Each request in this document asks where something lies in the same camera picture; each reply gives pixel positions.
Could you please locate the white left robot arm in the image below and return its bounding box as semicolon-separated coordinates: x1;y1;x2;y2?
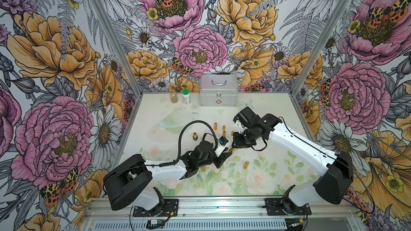
103;141;232;217

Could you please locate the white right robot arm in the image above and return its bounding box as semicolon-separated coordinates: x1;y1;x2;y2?
232;107;354;215

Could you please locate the white bottle green cap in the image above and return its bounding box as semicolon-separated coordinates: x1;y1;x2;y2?
183;89;191;104

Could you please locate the silver aluminium first aid case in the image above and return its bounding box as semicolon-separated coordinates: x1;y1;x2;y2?
200;74;239;107

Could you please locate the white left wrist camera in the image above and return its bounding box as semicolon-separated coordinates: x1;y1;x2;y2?
214;136;229;157

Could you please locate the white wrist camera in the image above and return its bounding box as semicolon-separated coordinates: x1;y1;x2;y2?
214;136;229;157
234;120;245;134

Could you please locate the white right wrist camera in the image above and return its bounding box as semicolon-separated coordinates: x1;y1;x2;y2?
234;120;245;134

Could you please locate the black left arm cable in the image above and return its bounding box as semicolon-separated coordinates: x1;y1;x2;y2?
158;120;219;167

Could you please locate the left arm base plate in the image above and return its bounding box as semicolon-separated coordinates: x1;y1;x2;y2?
132;198;179;217

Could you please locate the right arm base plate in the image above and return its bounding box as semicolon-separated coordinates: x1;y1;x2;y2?
262;197;312;216

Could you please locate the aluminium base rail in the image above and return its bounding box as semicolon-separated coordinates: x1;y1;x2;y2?
92;197;365;231

